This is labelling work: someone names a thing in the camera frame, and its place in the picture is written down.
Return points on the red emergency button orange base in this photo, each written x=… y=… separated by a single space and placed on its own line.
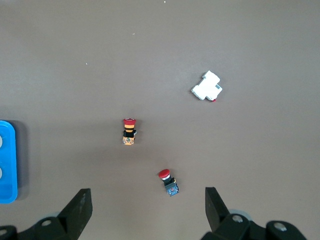
x=129 y=132

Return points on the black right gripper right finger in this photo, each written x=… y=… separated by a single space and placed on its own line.
x=216 y=212

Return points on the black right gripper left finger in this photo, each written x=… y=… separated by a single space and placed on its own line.
x=75 y=215

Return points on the blue plastic tray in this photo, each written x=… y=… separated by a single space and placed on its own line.
x=10 y=160

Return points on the white circuit breaker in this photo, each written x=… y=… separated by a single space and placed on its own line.
x=206 y=86

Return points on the red push button black base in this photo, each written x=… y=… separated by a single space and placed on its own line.
x=168 y=182

